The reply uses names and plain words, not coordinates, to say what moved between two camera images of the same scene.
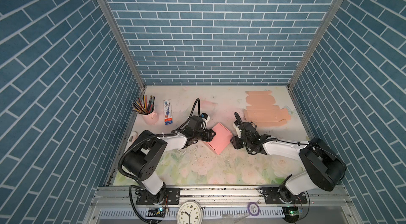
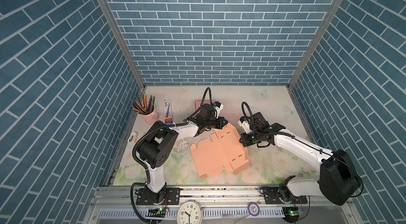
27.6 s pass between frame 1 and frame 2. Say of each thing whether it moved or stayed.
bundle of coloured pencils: stayed
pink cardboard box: moved
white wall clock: stayed
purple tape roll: stayed
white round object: stayed
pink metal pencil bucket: stayed
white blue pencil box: stayed
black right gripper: moved
